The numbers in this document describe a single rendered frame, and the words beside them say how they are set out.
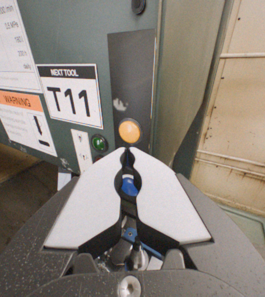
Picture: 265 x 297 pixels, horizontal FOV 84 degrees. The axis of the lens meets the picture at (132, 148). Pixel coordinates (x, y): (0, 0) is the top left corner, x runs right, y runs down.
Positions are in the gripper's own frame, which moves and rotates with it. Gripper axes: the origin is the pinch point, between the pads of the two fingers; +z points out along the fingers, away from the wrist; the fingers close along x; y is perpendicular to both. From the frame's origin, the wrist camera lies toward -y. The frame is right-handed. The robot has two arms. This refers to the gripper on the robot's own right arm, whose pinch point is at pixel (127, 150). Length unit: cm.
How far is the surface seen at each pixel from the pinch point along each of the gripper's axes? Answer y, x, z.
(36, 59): -6.8, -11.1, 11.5
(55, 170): 85, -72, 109
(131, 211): 74, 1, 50
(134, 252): 35.5, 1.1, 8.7
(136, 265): 40.1, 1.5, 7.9
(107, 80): -4.8, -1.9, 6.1
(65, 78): -4.8, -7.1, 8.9
